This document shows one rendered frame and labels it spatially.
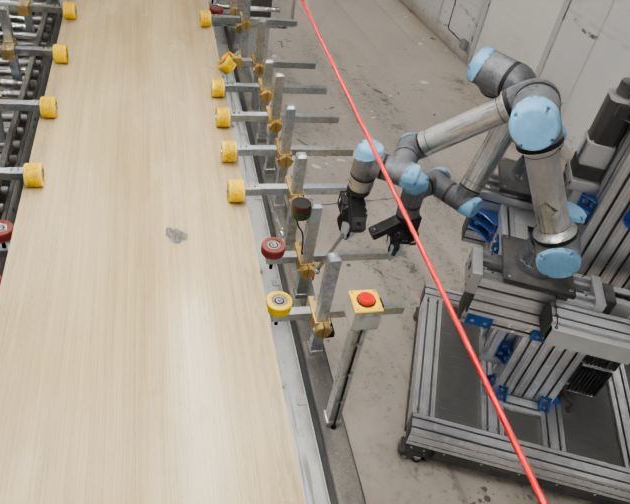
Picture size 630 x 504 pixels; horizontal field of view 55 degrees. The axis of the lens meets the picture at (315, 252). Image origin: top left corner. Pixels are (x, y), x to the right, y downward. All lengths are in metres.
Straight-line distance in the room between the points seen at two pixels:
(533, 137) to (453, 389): 1.38
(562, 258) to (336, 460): 0.84
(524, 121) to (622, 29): 3.10
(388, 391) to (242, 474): 1.43
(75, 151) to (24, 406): 1.10
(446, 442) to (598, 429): 0.68
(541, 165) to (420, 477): 1.47
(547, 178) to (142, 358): 1.16
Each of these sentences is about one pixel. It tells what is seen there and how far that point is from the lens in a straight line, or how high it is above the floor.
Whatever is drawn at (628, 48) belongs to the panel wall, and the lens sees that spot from 4.58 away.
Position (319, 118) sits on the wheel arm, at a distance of 2.63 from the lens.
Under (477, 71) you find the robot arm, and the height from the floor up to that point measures 1.49.
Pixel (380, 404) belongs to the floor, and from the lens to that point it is 2.79.
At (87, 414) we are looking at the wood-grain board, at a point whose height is 0.90.
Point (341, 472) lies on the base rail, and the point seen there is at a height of 0.70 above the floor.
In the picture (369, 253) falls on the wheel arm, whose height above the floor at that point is 0.86.
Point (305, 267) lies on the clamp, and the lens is 2.00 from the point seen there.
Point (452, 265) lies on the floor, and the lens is 3.54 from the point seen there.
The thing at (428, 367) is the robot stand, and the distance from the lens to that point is 2.68.
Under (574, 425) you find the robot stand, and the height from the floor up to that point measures 0.21.
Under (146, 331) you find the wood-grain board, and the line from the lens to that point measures 1.75.
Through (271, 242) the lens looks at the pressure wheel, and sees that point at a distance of 2.02.
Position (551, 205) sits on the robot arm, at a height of 1.37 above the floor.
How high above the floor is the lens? 2.24
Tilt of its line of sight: 42 degrees down
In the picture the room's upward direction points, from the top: 11 degrees clockwise
